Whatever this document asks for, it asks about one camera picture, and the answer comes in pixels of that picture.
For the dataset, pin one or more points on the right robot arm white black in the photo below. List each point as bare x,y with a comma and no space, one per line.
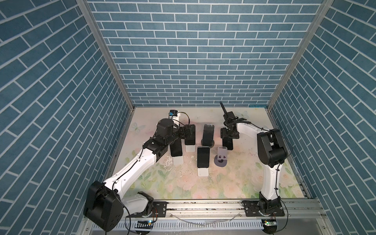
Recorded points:
272,152

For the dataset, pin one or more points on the white stand far left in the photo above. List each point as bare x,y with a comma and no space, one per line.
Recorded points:
178,160

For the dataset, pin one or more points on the black phone cracked screen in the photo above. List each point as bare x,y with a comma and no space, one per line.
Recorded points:
228,143

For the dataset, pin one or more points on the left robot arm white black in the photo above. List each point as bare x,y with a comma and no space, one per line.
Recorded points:
106,202

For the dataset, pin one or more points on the left controller board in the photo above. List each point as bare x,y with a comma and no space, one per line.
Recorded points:
143,227

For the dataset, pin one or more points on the left aluminium corner post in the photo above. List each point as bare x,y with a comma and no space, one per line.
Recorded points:
89,17

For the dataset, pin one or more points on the right aluminium corner post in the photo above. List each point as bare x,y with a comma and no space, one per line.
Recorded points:
318,18

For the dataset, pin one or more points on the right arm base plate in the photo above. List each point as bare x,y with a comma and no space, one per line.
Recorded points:
251,208

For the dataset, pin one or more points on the black phone pink edge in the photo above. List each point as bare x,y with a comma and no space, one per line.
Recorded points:
190,135

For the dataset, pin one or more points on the white vented cable duct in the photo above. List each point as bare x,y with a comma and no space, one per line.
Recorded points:
175,225

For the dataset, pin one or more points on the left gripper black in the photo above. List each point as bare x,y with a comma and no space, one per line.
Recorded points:
181,134

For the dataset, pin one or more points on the black phone far left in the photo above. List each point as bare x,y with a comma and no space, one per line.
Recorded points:
176,148

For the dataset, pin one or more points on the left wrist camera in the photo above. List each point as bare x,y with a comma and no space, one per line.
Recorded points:
173,114

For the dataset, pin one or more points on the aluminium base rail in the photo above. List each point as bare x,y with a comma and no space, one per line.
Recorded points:
302,217

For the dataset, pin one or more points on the right controller board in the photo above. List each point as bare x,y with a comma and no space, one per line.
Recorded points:
270,226

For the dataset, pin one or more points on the white stand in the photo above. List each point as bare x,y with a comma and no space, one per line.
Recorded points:
203,172
178,160
190,149

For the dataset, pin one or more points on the white stand back middle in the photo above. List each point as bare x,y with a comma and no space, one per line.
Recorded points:
190,149

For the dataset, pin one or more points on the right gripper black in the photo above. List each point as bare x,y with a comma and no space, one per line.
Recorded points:
223,131

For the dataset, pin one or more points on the dark round phone stand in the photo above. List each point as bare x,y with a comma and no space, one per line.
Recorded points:
210,146

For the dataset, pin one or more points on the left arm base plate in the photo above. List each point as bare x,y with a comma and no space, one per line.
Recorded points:
160,206

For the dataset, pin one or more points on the white stand front middle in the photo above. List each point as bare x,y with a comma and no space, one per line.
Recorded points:
203,172

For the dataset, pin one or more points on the black phone teal edge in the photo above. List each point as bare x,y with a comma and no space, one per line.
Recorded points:
203,157

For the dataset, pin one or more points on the controller board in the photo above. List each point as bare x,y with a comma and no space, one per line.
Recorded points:
143,227
270,226

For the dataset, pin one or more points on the black phone on round stand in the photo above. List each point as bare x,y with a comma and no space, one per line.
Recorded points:
208,134

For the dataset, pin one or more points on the aluminium corner post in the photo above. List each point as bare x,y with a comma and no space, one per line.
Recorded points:
89,17
318,18

